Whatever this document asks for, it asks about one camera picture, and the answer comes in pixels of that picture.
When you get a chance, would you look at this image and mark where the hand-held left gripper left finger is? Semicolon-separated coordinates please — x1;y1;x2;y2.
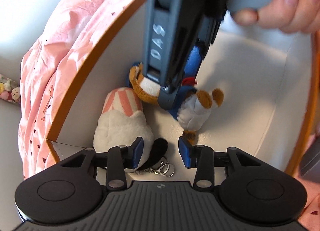
60;138;144;190

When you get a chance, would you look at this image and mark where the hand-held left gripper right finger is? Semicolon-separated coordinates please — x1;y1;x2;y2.
178;137;260;189

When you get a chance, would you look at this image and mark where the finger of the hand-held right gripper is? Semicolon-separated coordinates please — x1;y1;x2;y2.
184;16;222;82

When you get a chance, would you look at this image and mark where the white plush dog keychain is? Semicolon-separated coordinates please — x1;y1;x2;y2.
93;87;175;178

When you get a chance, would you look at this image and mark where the brown plush bear blue outfit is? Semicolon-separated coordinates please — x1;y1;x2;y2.
129;61;224;144

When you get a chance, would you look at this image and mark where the orange cardboard box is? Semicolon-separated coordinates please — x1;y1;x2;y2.
46;0;320;179

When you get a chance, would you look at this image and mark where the person's right hand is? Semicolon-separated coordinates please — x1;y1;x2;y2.
232;0;320;34

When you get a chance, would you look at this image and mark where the pink printed blanket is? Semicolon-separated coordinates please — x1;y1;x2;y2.
17;0;320;231

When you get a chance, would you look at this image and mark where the small plush toys group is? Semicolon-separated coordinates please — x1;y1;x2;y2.
0;74;21;104

